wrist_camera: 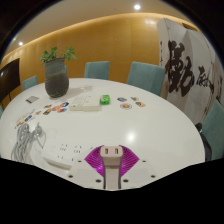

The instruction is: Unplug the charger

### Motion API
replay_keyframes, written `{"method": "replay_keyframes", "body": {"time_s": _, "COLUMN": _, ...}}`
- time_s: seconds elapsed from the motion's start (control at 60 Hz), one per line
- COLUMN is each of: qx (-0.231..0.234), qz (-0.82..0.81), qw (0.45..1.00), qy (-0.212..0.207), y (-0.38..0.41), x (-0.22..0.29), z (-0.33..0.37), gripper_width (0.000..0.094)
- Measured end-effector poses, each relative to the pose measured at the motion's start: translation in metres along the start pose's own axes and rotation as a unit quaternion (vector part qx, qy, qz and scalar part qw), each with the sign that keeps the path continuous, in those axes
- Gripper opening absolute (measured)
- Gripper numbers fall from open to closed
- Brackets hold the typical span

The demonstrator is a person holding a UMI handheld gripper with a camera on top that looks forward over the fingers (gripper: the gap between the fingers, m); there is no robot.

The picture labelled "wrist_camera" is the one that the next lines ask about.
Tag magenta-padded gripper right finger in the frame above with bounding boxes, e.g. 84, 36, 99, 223
119, 145, 157, 191

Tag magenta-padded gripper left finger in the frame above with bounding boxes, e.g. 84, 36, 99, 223
66, 145, 106, 190

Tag small white charger block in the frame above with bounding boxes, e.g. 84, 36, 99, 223
99, 144, 125, 191

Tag white power strip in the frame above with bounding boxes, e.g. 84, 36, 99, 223
40, 141, 101, 172

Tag flat white box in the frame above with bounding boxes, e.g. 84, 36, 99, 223
68, 94, 102, 112

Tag small green object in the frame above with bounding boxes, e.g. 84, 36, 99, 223
100, 94, 111, 106

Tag black bag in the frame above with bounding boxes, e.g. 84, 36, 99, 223
194, 122, 214, 163

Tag colourful sticker sheet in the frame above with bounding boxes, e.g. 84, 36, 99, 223
14, 109, 37, 130

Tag potted plant in dark pot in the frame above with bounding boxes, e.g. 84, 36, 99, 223
39, 45, 79, 99

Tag white calligraphy folding screen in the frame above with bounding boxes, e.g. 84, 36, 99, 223
156, 17, 224, 126

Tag recessed ceiling lights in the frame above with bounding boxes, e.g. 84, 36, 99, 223
17, 2, 142, 47

